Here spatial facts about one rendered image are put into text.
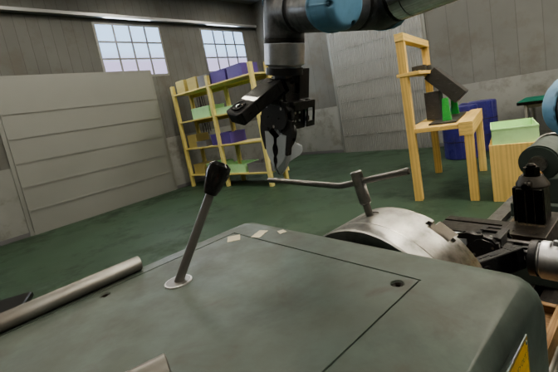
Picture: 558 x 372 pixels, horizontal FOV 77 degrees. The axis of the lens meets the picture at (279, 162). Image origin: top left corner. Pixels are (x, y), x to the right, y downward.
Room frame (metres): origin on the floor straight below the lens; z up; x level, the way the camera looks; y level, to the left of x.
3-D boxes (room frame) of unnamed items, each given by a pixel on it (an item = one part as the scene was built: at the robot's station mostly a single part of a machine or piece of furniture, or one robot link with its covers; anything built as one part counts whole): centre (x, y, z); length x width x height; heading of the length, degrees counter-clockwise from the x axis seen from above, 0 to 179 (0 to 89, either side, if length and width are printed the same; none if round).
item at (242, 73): (7.94, 1.02, 1.28); 2.77 x 0.75 x 2.56; 46
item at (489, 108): (6.61, -3.73, 0.48); 1.30 x 0.80 x 0.96; 136
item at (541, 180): (0.95, -0.69, 1.13); 0.08 x 0.08 x 0.03
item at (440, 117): (4.61, -2.62, 1.05); 1.63 x 1.45 x 2.11; 142
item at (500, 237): (0.69, -0.44, 1.08); 0.12 x 0.09 x 0.08; 41
